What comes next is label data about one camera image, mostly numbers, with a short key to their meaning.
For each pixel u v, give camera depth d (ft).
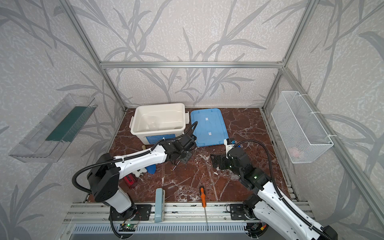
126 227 2.34
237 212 2.41
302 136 2.03
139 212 2.38
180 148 2.11
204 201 2.50
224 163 2.18
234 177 2.78
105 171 1.62
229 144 2.19
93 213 2.48
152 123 3.45
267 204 2.00
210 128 3.64
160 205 2.33
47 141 2.10
